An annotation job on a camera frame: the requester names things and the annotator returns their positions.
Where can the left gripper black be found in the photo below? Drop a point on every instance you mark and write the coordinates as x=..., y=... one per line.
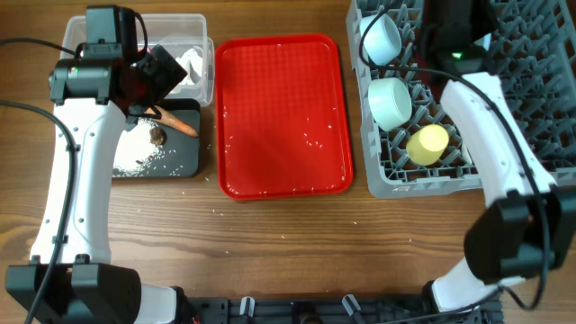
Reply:
x=166, y=79

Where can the white napkin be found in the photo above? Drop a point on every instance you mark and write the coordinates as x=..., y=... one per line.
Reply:
x=192, y=63

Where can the orange carrot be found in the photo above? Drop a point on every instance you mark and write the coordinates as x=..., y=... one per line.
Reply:
x=169, y=120

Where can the brown food scrap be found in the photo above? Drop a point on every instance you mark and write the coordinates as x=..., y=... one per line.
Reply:
x=157, y=136

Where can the white rice pile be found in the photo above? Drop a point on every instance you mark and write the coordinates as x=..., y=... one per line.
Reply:
x=136, y=153

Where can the light blue bowl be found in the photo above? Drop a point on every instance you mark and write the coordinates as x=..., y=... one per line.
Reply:
x=383, y=41

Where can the green bowl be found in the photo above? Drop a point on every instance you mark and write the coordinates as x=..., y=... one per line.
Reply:
x=390, y=103

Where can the yellow plastic cup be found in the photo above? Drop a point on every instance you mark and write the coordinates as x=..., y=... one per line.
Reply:
x=426, y=146

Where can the white plastic spoon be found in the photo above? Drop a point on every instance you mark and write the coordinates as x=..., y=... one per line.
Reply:
x=466, y=155

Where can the light blue plate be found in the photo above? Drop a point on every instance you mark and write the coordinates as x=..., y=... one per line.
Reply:
x=484, y=42

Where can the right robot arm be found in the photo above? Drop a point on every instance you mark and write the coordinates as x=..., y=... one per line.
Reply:
x=528, y=225

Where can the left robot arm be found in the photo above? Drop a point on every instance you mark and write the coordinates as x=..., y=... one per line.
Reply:
x=70, y=277

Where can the grey dishwasher rack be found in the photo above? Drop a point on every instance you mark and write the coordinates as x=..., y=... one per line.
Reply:
x=533, y=54

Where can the clear plastic bin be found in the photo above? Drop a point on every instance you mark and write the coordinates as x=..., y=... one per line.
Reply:
x=193, y=36

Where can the black plastic bin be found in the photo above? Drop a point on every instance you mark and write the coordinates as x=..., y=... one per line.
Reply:
x=181, y=156

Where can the red serving tray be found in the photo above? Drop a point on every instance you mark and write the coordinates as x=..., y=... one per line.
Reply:
x=282, y=127

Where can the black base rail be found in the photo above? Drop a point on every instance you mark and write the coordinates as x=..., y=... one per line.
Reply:
x=407, y=308

